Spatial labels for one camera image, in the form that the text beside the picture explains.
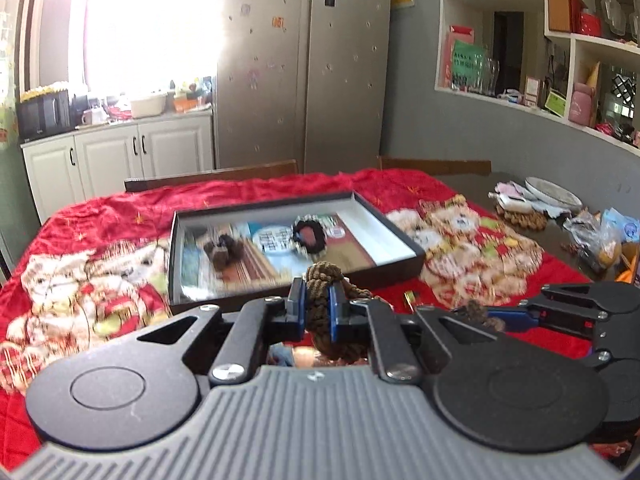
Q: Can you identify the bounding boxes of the brown fuzzy claw clip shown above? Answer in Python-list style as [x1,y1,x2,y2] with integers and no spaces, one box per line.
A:
[202,234,246,272]
[451,302,507,334]

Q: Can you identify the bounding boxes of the woven trivet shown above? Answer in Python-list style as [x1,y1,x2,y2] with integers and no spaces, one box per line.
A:
[501,207,549,232]

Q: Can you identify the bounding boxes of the red bear printed blanket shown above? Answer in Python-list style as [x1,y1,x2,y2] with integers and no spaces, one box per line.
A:
[0,167,603,476]

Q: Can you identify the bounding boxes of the black shallow box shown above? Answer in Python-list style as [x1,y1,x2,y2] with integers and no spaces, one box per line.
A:
[167,189,427,315]

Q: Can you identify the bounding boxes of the small green card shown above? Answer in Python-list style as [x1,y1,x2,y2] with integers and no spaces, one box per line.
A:
[544,88,569,117]

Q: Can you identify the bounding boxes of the orange food package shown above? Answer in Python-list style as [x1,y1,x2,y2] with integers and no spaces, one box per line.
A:
[172,97,212,114]

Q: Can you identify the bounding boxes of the white plate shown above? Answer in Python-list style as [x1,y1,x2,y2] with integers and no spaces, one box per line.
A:
[523,175,584,212]

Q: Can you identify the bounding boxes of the white plastic basin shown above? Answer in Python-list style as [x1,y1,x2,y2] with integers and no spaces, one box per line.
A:
[128,93,169,119]

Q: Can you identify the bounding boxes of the brown braided scrunchie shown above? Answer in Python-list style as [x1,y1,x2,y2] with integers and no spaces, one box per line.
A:
[301,260,375,364]

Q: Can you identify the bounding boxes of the clear plastic bag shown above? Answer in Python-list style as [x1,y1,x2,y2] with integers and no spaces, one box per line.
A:
[561,208,640,275]

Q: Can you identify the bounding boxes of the grey refrigerator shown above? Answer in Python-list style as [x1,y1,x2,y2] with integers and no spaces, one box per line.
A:
[214,0,394,172]

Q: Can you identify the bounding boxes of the clear drinking glass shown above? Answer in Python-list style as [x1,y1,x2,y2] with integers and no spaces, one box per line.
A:
[481,58,501,97]

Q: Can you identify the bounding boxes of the orange box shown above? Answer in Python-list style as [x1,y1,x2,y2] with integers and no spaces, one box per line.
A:
[546,0,584,34]

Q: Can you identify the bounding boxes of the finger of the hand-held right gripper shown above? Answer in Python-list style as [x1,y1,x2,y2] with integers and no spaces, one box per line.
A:
[541,282,615,311]
[487,299,613,362]

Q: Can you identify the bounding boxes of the green sign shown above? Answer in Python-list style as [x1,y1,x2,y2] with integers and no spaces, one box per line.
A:
[451,42,489,92]

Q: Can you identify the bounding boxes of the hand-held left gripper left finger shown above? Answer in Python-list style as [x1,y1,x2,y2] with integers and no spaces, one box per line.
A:
[134,277,307,387]

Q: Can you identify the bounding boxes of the white wall shelf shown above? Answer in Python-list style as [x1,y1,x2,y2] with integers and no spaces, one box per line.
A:
[433,0,640,157]

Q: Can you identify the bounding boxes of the white kitchen cabinet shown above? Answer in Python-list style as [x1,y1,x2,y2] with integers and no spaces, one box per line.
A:
[20,109,216,227]

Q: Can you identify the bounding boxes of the red box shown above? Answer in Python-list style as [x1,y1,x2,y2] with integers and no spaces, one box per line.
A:
[579,9,604,37]

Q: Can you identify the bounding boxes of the black microwave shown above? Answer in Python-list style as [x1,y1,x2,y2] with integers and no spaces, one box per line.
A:
[16,89,74,142]

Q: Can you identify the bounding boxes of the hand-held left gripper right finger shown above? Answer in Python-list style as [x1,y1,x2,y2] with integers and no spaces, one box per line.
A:
[327,282,502,387]

